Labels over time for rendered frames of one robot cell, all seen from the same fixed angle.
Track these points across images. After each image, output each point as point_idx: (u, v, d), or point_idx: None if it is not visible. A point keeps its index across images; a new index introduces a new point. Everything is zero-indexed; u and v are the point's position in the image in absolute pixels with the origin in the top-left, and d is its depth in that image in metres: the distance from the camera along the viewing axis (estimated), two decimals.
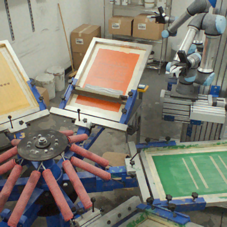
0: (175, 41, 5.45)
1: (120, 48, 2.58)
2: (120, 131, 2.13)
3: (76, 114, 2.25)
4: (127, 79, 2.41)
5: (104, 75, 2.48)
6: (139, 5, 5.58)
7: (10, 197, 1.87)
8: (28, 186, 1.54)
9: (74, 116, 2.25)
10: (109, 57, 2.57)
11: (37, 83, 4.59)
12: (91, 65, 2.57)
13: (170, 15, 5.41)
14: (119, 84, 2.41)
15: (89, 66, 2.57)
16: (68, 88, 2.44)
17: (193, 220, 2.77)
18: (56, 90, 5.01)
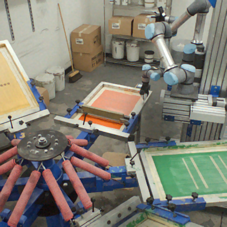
0: (175, 41, 5.45)
1: (124, 91, 2.95)
2: (122, 138, 2.21)
3: (80, 122, 2.35)
4: (129, 109, 2.66)
5: (108, 105, 2.73)
6: (139, 5, 5.58)
7: (10, 197, 1.87)
8: (28, 186, 1.54)
9: (78, 123, 2.34)
10: (113, 95, 2.89)
11: (37, 83, 4.59)
12: (96, 98, 2.85)
13: (170, 15, 5.41)
14: (121, 111, 2.63)
15: (95, 98, 2.84)
16: (74, 107, 2.61)
17: (193, 220, 2.77)
18: (56, 90, 5.01)
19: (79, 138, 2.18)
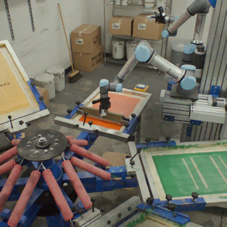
0: (175, 41, 5.45)
1: (124, 94, 2.97)
2: (122, 139, 2.21)
3: (80, 123, 2.36)
4: (129, 111, 2.67)
5: None
6: (139, 5, 5.58)
7: (10, 197, 1.87)
8: (28, 186, 1.54)
9: (78, 124, 2.34)
10: (113, 97, 2.91)
11: (37, 83, 4.59)
12: None
13: (170, 15, 5.41)
14: (121, 113, 2.64)
15: None
16: (74, 109, 2.62)
17: (193, 220, 2.77)
18: (56, 90, 5.01)
19: (79, 138, 2.18)
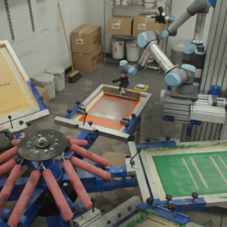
0: (175, 41, 5.45)
1: None
2: (122, 139, 2.21)
3: (80, 123, 2.36)
4: (129, 111, 2.67)
5: None
6: (139, 5, 5.58)
7: (10, 197, 1.87)
8: (28, 186, 1.54)
9: (78, 124, 2.34)
10: (113, 97, 2.91)
11: (37, 83, 4.59)
12: (96, 100, 2.86)
13: (170, 15, 5.41)
14: (121, 113, 2.64)
15: (95, 100, 2.85)
16: (74, 109, 2.62)
17: (193, 220, 2.77)
18: (56, 90, 5.01)
19: (79, 138, 2.18)
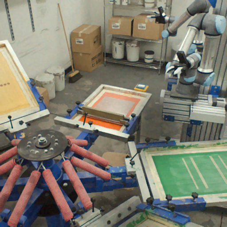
0: (175, 41, 5.45)
1: (124, 94, 2.97)
2: (122, 139, 2.21)
3: (80, 123, 2.36)
4: (129, 111, 2.67)
5: None
6: (139, 5, 5.58)
7: (10, 197, 1.87)
8: (28, 186, 1.54)
9: (78, 124, 2.34)
10: (113, 97, 2.91)
11: (37, 83, 4.59)
12: (96, 100, 2.86)
13: (170, 15, 5.41)
14: (121, 113, 2.64)
15: (95, 100, 2.85)
16: (74, 109, 2.62)
17: (193, 220, 2.77)
18: (56, 90, 5.01)
19: (79, 138, 2.18)
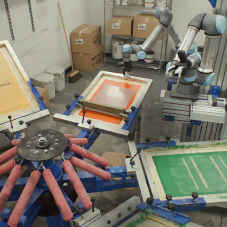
0: None
1: (124, 80, 2.88)
2: (122, 136, 2.19)
3: (80, 119, 2.33)
4: (129, 101, 2.61)
5: None
6: (139, 5, 5.58)
7: (10, 197, 1.87)
8: (28, 186, 1.54)
9: (77, 121, 2.32)
10: (113, 85, 2.83)
11: (37, 83, 4.59)
12: (96, 89, 2.79)
13: None
14: (121, 104, 2.59)
15: (94, 90, 2.79)
16: (73, 102, 2.58)
17: (193, 220, 2.77)
18: (56, 90, 5.01)
19: (78, 138, 2.17)
